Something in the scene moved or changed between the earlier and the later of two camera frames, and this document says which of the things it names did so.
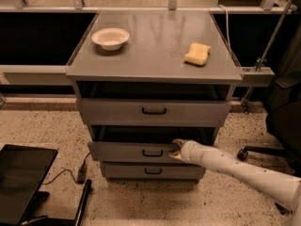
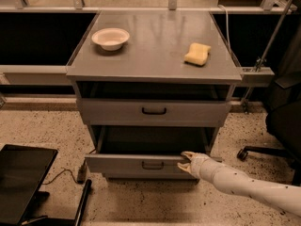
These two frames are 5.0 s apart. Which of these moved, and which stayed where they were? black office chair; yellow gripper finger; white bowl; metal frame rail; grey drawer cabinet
Moved: yellow gripper finger
Stayed: metal frame rail; grey drawer cabinet; white bowl; black office chair
